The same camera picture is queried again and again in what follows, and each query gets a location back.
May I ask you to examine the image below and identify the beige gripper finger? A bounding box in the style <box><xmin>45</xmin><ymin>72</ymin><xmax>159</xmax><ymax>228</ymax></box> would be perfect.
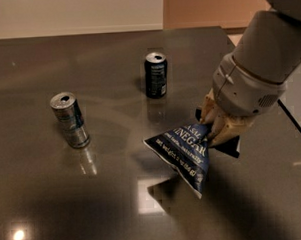
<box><xmin>200</xmin><ymin>90</ymin><xmax>219</xmax><ymax>124</ymax></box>
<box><xmin>206</xmin><ymin>113</ymin><xmax>256</xmax><ymax>147</ymax></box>

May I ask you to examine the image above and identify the blue Kettle chip bag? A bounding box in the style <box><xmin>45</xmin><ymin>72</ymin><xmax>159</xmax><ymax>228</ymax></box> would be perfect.
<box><xmin>141</xmin><ymin>106</ymin><xmax>244</xmax><ymax>202</ymax></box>

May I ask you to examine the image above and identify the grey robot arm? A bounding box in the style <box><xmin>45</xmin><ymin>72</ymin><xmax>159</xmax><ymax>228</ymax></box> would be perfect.
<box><xmin>200</xmin><ymin>0</ymin><xmax>301</xmax><ymax>146</ymax></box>

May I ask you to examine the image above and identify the black drink can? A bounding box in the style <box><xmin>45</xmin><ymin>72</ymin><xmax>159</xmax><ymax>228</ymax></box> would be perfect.
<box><xmin>144</xmin><ymin>52</ymin><xmax>168</xmax><ymax>99</ymax></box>

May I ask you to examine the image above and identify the silver blue drink can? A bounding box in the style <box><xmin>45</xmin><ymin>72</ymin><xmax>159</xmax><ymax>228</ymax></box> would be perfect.
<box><xmin>50</xmin><ymin>92</ymin><xmax>89</xmax><ymax>148</ymax></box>

